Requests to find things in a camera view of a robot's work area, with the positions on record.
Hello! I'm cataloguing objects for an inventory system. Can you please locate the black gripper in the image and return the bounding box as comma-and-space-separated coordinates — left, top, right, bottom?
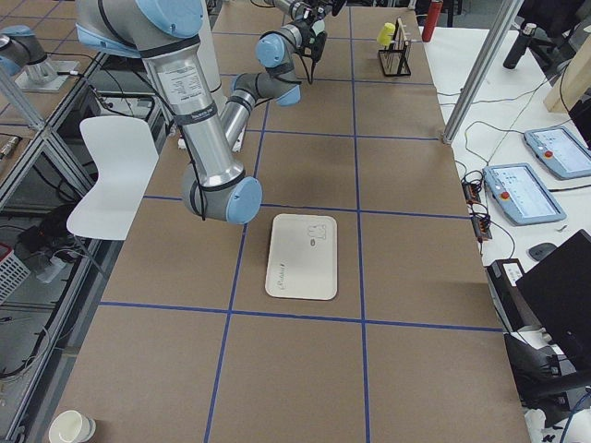
304, 12, 323, 33
311, 0, 345, 17

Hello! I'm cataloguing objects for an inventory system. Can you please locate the pale green cup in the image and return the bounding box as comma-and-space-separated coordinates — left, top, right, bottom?
311, 20, 325, 35

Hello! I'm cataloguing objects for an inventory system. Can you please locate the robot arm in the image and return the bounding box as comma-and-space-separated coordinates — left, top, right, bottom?
252, 0, 346, 19
77, 1, 344, 224

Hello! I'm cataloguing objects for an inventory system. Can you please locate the yellow cup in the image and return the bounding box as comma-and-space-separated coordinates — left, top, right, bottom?
376, 22, 396, 47

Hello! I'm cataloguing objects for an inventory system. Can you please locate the cream rabbit tray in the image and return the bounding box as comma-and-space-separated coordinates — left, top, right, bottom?
265, 213, 338, 301

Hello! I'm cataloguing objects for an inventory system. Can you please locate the paper cup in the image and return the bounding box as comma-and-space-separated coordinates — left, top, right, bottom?
48, 410, 96, 443

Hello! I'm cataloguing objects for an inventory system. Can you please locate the red cylinder bottle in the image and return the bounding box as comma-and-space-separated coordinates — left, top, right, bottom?
421, 0, 443, 42

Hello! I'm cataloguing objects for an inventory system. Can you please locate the black thermos bottle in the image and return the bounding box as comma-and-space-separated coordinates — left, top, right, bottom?
502, 23, 537, 69

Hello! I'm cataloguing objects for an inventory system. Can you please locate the white chair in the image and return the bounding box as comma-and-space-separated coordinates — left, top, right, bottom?
66, 115, 159, 241

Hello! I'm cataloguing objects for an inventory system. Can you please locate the near blue teach pendant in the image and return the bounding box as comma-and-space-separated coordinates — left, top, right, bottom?
482, 162, 566, 226

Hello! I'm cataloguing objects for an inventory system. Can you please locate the blue teach pendant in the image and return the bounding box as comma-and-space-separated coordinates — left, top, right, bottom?
482, 162, 566, 226
524, 126, 590, 180

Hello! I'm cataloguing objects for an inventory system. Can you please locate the far blue teach pendant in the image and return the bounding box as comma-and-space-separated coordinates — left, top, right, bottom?
524, 126, 590, 180

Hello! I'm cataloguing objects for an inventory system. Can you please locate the black computer mouse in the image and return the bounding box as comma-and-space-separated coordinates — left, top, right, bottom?
527, 242, 557, 262

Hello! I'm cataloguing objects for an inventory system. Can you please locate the black box on desk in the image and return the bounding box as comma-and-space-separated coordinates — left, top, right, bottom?
486, 258, 546, 332

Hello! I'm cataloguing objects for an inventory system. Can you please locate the black laptop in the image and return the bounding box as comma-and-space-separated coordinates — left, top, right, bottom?
516, 230, 590, 370

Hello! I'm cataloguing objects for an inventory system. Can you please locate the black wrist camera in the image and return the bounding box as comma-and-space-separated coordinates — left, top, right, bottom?
298, 31, 328, 84

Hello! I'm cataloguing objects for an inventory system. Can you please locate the black wire cup rack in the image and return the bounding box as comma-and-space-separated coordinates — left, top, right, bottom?
378, 17, 413, 78

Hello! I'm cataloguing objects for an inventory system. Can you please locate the aluminium frame post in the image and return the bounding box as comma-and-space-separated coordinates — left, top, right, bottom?
441, 0, 524, 145

